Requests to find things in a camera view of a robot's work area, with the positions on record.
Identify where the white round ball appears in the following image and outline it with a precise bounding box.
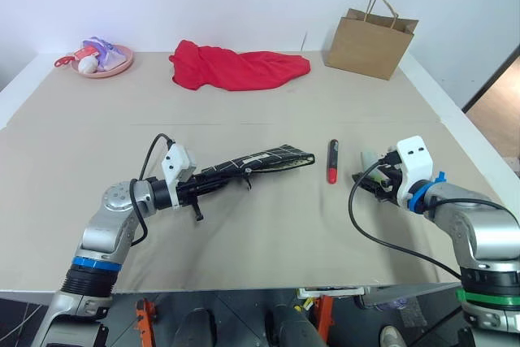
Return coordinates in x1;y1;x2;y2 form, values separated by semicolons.
77;56;99;76

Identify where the orange clamp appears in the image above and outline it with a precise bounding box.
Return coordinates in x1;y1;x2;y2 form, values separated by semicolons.
135;297;158;347
315;294;335;340

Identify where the pink plate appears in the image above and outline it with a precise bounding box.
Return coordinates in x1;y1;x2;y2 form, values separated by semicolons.
70;44;136;80

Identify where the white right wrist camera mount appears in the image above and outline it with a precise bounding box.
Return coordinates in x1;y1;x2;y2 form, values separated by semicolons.
395;135;434;208

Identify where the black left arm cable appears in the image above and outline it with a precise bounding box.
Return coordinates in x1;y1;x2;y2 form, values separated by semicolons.
128;132;176;247

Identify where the red and black marker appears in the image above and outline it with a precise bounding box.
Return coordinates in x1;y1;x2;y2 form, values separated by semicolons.
327;139;340;185

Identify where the pale green highlighter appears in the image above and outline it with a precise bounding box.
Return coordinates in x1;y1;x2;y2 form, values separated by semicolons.
360;150;385;184

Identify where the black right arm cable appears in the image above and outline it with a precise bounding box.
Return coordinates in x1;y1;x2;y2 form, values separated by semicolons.
349;159;505;280

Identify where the red and white package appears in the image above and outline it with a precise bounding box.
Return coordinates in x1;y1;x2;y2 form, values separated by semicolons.
72;46;98;60

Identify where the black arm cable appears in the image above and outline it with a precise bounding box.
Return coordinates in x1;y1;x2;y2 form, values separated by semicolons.
349;159;505;280
128;132;176;247

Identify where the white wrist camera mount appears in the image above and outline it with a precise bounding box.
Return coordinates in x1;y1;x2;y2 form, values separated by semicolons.
161;142;198;212
395;135;434;208

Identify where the dark door frame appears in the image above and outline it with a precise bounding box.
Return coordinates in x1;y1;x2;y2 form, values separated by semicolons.
461;43;520;113

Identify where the grey shoe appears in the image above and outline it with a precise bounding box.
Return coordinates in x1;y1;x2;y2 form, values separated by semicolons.
379;324;404;347

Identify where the purple plastic wrapper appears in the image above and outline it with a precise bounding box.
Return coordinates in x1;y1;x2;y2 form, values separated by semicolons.
82;36;126;71

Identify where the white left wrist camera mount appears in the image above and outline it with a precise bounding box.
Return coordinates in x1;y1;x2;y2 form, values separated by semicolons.
161;142;198;212

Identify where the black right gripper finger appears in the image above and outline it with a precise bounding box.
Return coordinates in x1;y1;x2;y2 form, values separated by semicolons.
375;152;401;172
351;171;387;201

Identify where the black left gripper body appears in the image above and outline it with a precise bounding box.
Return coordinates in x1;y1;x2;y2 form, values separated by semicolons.
175;175;209;223

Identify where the red cloth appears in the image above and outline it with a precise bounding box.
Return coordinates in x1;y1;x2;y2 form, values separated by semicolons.
168;39;312;93

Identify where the dark rounded shape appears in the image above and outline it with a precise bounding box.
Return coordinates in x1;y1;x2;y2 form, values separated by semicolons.
265;304;319;347

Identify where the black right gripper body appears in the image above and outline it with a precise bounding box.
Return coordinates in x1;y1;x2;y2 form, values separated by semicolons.
376;151;406;203

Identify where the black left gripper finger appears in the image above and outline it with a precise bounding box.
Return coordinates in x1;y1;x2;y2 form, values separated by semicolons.
197;180;233;200
200;167;249;185

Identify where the brown paper bag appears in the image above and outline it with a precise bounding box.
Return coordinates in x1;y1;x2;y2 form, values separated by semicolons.
323;0;420;81

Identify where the white bracket under table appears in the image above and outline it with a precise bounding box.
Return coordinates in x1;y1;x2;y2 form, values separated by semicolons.
297;286;366;300

